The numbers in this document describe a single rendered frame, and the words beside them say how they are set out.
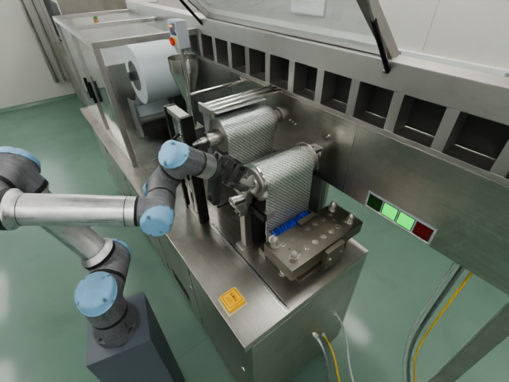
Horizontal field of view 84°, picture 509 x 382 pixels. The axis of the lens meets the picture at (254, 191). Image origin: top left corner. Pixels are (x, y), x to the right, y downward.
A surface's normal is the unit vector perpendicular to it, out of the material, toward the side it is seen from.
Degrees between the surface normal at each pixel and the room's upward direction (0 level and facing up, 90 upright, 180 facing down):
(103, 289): 7
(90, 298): 7
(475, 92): 90
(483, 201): 90
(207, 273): 0
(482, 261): 90
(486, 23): 90
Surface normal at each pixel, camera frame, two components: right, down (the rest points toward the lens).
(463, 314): -0.02, -0.78
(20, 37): 0.60, 0.49
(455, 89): -0.80, 0.39
